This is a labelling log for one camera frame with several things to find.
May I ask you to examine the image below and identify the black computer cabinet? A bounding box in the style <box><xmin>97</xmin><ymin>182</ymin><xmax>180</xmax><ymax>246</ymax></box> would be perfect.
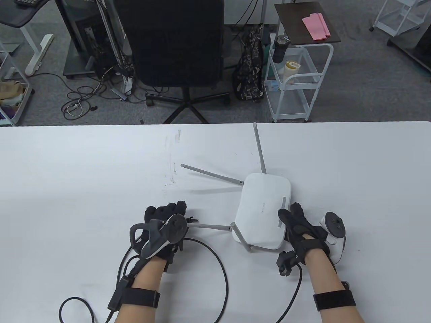
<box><xmin>55</xmin><ymin>0</ymin><xmax>135</xmax><ymax>80</ymax></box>

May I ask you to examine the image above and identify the grey white left hand controller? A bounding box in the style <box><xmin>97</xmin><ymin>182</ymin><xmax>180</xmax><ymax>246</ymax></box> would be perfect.
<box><xmin>130</xmin><ymin>214</ymin><xmax>187</xmax><ymax>259</ymax></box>

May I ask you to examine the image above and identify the tangle of black floor cables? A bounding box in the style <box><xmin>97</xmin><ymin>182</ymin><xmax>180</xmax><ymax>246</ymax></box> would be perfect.
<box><xmin>61</xmin><ymin>72</ymin><xmax>148</xmax><ymax>120</ymax></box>

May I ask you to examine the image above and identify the black ethernet cable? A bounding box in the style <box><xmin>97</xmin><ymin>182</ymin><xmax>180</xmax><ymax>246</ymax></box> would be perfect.
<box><xmin>182</xmin><ymin>216</ymin><xmax>229</xmax><ymax>323</ymax></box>

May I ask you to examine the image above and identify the grey white right hand controller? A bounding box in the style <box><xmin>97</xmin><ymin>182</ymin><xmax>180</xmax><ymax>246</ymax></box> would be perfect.
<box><xmin>318</xmin><ymin>211</ymin><xmax>346</xmax><ymax>264</ymax></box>

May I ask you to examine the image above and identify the white rolling cart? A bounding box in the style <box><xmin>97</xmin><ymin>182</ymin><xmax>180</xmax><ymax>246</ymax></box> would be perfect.
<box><xmin>264</xmin><ymin>32</ymin><xmax>334</xmax><ymax>123</ymax></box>

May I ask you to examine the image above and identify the black platform base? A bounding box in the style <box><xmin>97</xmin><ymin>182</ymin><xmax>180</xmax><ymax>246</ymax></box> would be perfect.
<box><xmin>387</xmin><ymin>29</ymin><xmax>431</xmax><ymax>84</ymax></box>

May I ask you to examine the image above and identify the black right camera cable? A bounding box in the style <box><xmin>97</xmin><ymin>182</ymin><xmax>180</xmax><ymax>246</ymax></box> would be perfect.
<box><xmin>276</xmin><ymin>264</ymin><xmax>303</xmax><ymax>323</ymax></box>

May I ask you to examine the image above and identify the black right wrist strap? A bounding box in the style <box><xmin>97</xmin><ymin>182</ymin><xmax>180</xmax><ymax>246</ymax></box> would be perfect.
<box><xmin>313</xmin><ymin>289</ymin><xmax>357</xmax><ymax>311</ymax></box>

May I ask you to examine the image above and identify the person's left forearm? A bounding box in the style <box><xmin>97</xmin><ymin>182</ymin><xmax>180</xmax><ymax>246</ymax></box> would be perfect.
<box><xmin>114</xmin><ymin>257</ymin><xmax>169</xmax><ymax>323</ymax></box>

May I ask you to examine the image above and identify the dark brown board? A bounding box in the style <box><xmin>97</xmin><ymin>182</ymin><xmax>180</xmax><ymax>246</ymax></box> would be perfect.
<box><xmin>274</xmin><ymin>2</ymin><xmax>341</xmax><ymax>46</ymax></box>

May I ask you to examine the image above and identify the person's left hand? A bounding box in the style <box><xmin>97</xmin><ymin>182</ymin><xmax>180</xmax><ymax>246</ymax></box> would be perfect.
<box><xmin>145</xmin><ymin>201</ymin><xmax>187</xmax><ymax>266</ymax></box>

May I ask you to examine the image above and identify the white jar yellow lid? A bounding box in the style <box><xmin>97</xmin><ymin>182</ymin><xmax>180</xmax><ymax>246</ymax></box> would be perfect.
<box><xmin>284</xmin><ymin>61</ymin><xmax>301</xmax><ymax>81</ymax></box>

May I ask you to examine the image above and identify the person's right forearm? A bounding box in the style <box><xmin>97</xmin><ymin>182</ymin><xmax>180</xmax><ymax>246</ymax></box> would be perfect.
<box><xmin>303</xmin><ymin>249</ymin><xmax>366</xmax><ymax>323</ymax></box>

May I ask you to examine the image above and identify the black left wrist strap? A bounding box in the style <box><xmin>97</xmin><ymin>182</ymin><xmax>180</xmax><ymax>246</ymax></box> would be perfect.
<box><xmin>121</xmin><ymin>287</ymin><xmax>161</xmax><ymax>308</ymax></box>

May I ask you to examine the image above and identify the beige cloth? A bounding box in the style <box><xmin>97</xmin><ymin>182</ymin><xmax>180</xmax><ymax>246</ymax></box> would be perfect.
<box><xmin>0</xmin><ymin>80</ymin><xmax>28</xmax><ymax>101</ymax></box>

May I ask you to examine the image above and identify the grey white hand controller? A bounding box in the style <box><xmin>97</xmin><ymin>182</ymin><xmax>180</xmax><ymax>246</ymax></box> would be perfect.
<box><xmin>318</xmin><ymin>211</ymin><xmax>346</xmax><ymax>264</ymax></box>
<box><xmin>130</xmin><ymin>214</ymin><xmax>187</xmax><ymax>259</ymax></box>

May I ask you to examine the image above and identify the black left glove cable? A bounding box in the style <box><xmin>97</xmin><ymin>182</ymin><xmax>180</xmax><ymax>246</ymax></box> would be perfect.
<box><xmin>116</xmin><ymin>244</ymin><xmax>142</xmax><ymax>280</ymax></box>

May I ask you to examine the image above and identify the black left wrist box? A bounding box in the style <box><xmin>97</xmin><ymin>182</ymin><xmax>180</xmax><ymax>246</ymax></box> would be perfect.
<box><xmin>108</xmin><ymin>276</ymin><xmax>132</xmax><ymax>312</ymax></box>

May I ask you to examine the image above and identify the person's right hand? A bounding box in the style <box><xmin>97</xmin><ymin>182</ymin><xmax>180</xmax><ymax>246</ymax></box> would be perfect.
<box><xmin>278</xmin><ymin>202</ymin><xmax>332</xmax><ymax>266</ymax></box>

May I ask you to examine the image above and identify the white mesh storage cart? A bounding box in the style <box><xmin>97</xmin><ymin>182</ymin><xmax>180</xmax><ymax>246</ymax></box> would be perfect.
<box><xmin>0</xmin><ymin>40</ymin><xmax>35</xmax><ymax>127</ymax></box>

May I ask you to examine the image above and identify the black patterned bag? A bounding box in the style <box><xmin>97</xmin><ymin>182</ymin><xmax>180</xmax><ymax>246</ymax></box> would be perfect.
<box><xmin>232</xmin><ymin>24</ymin><xmax>265</xmax><ymax>103</ymax></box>

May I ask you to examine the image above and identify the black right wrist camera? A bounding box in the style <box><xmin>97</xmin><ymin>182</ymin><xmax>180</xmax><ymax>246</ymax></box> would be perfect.
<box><xmin>277</xmin><ymin>251</ymin><xmax>302</xmax><ymax>277</ymax></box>

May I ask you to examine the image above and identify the black looped cable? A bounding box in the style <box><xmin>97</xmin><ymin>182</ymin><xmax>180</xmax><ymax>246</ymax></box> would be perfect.
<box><xmin>59</xmin><ymin>297</ymin><xmax>115</xmax><ymax>323</ymax></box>

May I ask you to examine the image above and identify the black water bottle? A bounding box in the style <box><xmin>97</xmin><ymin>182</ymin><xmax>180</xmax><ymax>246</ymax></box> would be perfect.
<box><xmin>272</xmin><ymin>35</ymin><xmax>290</xmax><ymax>64</ymax></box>

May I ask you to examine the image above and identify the pink cloth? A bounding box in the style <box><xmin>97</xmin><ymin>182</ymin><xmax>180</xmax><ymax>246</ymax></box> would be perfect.
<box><xmin>302</xmin><ymin>13</ymin><xmax>331</xmax><ymax>41</ymax></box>

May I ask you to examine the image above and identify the white router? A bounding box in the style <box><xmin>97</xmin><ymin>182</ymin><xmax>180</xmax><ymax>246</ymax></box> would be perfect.
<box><xmin>181</xmin><ymin>123</ymin><xmax>292</xmax><ymax>253</ymax></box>

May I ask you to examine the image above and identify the black office chair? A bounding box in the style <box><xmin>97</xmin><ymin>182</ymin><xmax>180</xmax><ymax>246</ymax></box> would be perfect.
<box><xmin>115</xmin><ymin>0</ymin><xmax>231</xmax><ymax>125</ymax></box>

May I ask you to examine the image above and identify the black wrist strap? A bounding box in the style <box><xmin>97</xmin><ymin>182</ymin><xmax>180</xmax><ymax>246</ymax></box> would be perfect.
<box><xmin>121</xmin><ymin>287</ymin><xmax>161</xmax><ymax>308</ymax></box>
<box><xmin>313</xmin><ymin>289</ymin><xmax>357</xmax><ymax>311</ymax></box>

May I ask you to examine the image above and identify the grey desk white leg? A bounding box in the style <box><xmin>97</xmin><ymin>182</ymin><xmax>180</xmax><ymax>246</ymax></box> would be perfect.
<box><xmin>0</xmin><ymin>0</ymin><xmax>55</xmax><ymax>76</ymax></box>

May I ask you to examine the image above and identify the white wire frame cart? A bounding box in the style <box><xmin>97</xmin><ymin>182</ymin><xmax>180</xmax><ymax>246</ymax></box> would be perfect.
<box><xmin>369</xmin><ymin>0</ymin><xmax>428</xmax><ymax>37</ymax></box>

